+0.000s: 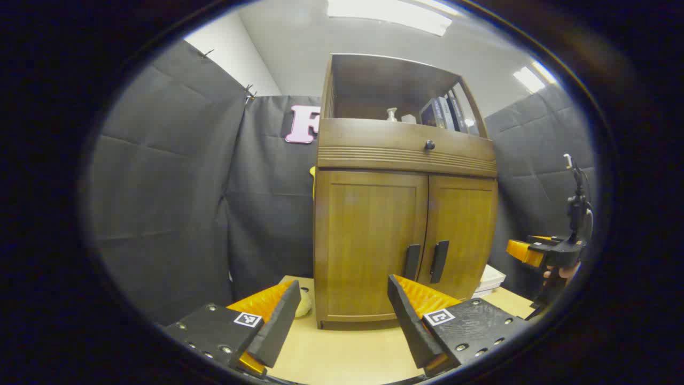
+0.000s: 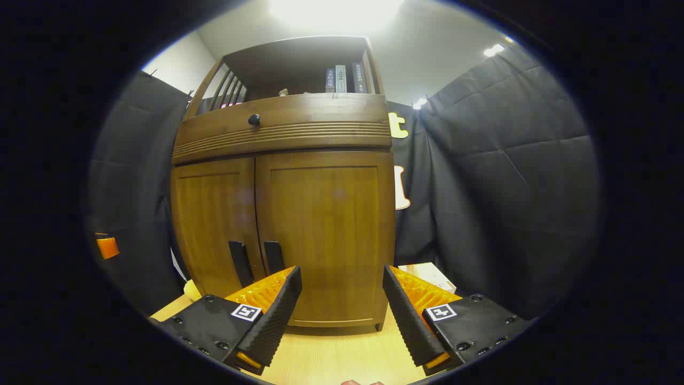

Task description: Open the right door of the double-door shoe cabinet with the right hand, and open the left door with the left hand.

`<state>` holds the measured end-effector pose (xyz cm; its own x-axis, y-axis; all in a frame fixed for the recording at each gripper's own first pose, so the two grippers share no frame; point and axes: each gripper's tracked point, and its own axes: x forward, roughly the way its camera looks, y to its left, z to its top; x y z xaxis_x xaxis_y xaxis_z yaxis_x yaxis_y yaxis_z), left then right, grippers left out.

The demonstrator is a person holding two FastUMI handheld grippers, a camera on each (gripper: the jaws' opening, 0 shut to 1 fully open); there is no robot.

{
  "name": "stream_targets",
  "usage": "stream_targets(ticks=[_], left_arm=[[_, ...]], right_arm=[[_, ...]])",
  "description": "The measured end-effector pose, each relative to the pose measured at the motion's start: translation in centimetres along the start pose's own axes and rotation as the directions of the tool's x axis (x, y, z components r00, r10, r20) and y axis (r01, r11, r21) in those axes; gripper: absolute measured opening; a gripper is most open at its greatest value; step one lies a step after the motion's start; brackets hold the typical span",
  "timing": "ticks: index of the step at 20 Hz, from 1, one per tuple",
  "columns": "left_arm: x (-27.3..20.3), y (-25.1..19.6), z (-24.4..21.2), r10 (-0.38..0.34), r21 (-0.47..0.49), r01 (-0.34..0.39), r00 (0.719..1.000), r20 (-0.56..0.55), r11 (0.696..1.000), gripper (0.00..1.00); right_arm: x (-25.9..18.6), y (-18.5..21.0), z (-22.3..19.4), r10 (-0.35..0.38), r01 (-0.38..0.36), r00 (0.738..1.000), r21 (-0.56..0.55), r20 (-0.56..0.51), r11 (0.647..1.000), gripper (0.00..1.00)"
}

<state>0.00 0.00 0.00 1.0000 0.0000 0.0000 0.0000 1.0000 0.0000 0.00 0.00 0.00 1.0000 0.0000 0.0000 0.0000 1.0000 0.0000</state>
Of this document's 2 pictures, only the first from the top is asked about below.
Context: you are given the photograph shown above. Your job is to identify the white paper stack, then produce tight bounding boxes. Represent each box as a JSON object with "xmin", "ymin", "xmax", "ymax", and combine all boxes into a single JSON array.
[{"xmin": 473, "ymin": 265, "xmax": 507, "ymax": 299}]

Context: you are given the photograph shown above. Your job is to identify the wooden double-door shoe cabinet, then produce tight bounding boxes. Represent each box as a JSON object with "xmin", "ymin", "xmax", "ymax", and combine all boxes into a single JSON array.
[{"xmin": 313, "ymin": 52, "xmax": 499, "ymax": 330}]

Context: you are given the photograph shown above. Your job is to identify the cream fluffy ball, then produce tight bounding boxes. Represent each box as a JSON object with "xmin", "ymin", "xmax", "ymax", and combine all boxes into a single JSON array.
[{"xmin": 294, "ymin": 287, "xmax": 313, "ymax": 319}]

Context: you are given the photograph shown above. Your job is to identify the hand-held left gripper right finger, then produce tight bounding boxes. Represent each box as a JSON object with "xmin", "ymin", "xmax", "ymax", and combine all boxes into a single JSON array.
[{"xmin": 387, "ymin": 274, "xmax": 530, "ymax": 378}]

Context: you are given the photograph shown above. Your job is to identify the small ceiling light panel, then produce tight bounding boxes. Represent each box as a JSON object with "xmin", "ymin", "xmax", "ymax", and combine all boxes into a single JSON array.
[{"xmin": 513, "ymin": 61, "xmax": 557, "ymax": 93}]

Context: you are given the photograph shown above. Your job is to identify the wooden cabinet drawer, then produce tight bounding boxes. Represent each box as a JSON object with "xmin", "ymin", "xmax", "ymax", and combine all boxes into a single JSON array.
[{"xmin": 317, "ymin": 119, "xmax": 498, "ymax": 178}]

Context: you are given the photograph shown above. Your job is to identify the black door handle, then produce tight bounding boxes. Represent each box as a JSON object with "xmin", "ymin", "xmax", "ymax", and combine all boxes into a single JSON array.
[
  {"xmin": 430, "ymin": 240, "xmax": 450, "ymax": 284},
  {"xmin": 403, "ymin": 244, "xmax": 422, "ymax": 281}
]

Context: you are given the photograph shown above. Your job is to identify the wooden shoe cabinet door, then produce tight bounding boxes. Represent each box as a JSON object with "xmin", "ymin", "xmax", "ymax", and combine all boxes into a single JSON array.
[
  {"xmin": 417, "ymin": 175, "xmax": 499, "ymax": 301},
  {"xmin": 315, "ymin": 170, "xmax": 429, "ymax": 321}
]

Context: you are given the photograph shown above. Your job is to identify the large ceiling light panel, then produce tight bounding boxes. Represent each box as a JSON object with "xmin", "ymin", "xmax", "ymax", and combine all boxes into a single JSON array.
[{"xmin": 327, "ymin": 0, "xmax": 454, "ymax": 37}]

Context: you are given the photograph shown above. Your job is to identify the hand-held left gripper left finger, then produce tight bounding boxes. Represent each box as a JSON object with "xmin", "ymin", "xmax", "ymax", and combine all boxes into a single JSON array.
[{"xmin": 160, "ymin": 279, "xmax": 302, "ymax": 379}]

